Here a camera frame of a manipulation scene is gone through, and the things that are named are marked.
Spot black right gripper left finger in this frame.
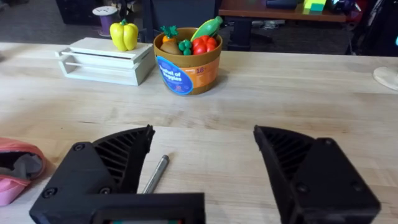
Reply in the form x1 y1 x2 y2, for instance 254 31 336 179
29 124 155 224

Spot green and yellow toy blocks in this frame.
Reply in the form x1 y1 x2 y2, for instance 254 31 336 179
302 0 327 15

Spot silver grey pen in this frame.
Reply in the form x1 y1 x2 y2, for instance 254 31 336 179
142 154 170 195

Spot yellow toy bell pepper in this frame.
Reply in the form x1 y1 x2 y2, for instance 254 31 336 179
109 19 139 52

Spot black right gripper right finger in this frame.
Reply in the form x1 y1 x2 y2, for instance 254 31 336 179
252 124 382 224

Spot brown wooden side table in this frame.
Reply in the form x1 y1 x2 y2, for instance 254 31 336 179
218 0 348 52

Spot brown tub of toy vegetables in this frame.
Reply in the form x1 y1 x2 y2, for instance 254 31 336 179
153 16 224 96

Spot white wooden crate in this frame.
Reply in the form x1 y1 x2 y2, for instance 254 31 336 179
55 37 156 86

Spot round pale wooden disc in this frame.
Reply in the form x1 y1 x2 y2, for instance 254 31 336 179
373 65 398 91

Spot purple thread spool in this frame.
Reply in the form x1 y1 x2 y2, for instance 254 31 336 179
91 6 119 37

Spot pink soft zip bag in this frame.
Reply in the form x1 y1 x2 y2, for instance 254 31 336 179
0 137 47 207

